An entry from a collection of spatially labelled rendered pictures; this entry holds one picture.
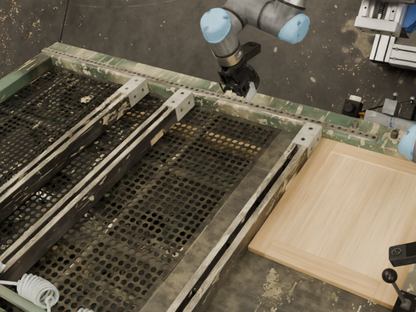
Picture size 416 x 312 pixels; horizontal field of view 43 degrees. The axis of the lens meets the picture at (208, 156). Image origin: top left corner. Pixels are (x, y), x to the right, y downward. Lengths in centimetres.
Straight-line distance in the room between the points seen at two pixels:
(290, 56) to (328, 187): 136
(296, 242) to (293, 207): 14
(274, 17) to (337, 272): 72
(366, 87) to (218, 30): 164
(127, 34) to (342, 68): 145
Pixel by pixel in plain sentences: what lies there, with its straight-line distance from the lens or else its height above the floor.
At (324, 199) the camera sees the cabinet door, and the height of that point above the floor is 111.
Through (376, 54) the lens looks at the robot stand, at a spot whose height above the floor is 21.
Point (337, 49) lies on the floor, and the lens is 293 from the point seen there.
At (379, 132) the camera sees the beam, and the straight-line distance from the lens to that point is 195.
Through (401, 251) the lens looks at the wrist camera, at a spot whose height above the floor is 151.
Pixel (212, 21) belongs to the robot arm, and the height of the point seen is 164.
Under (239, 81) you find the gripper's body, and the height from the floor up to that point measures 146.
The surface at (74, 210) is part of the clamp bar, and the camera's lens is 178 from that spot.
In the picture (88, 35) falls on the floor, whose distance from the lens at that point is 379.
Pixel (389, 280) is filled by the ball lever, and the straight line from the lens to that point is 140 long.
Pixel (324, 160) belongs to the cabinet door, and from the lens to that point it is 187.
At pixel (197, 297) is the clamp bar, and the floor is 156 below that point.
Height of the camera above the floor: 278
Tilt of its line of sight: 62 degrees down
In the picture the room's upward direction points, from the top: 89 degrees counter-clockwise
